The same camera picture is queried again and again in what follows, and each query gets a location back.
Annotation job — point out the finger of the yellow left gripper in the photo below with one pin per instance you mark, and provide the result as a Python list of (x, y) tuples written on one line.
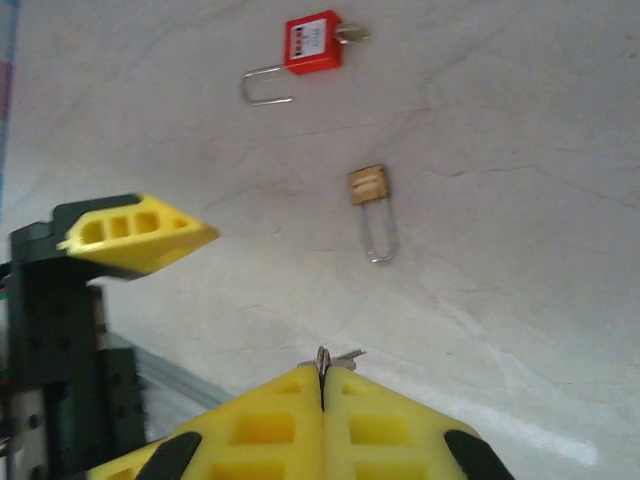
[(150, 250)]

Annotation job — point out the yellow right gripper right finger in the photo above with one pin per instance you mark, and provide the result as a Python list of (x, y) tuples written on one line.
[(400, 440)]

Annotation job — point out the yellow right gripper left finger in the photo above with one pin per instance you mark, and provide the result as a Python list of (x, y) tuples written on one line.
[(250, 440)]

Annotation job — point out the small silver round-head key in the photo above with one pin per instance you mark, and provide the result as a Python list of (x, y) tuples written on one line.
[(350, 361)]

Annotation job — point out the small brass padlock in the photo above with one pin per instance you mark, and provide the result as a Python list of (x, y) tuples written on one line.
[(369, 185)]

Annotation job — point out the red plastic padlock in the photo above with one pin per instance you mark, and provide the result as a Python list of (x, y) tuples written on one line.
[(310, 50)]

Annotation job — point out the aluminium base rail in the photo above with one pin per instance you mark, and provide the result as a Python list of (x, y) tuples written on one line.
[(175, 370)]

